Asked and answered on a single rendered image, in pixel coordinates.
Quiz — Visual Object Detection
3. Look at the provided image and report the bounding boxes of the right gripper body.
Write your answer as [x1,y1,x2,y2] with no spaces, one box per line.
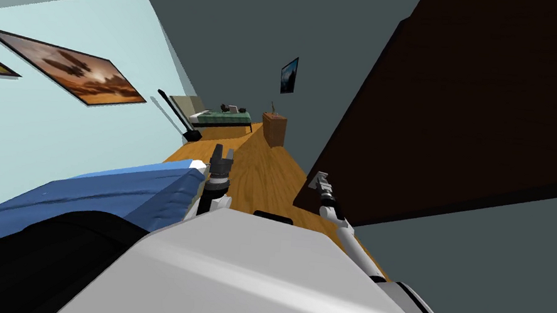
[306,170,336,199]

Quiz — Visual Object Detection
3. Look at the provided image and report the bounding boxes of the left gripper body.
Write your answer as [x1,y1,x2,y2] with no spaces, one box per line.
[207,157,235,184]

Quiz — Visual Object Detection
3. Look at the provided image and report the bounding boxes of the green covered bed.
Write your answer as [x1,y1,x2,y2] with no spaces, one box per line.
[166,94,256,135]

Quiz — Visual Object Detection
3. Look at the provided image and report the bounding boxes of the black floor lamp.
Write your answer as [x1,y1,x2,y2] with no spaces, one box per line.
[152,88,207,145]

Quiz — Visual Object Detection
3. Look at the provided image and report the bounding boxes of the brown wooden cabinet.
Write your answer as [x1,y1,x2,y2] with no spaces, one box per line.
[259,101,290,150]

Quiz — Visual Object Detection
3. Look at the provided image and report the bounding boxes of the small blue framed picture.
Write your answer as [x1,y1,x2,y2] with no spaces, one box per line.
[278,55,300,96]

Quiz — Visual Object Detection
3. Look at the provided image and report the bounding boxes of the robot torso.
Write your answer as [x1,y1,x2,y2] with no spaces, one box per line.
[50,191,446,313]

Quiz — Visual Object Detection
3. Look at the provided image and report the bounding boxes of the blue mattress bed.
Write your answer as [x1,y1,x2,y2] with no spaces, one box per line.
[0,141,210,280]

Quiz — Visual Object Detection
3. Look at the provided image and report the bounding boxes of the orange sky framed picture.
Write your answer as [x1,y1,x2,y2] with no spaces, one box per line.
[0,26,153,112]

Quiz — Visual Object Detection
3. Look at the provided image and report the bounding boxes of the dark brown door leaf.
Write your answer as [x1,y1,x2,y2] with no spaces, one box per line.
[291,0,557,245]

